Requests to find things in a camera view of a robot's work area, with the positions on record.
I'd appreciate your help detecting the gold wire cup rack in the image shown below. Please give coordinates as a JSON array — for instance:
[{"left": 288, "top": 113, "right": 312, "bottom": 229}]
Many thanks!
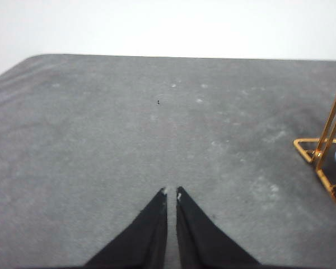
[{"left": 293, "top": 69, "right": 336, "bottom": 213}]

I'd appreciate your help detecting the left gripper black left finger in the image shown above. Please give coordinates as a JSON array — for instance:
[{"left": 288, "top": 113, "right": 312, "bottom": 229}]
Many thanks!
[{"left": 82, "top": 187, "right": 169, "bottom": 269}]

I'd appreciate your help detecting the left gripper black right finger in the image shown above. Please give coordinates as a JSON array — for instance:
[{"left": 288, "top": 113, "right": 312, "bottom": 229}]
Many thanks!
[{"left": 175, "top": 185, "right": 263, "bottom": 269}]

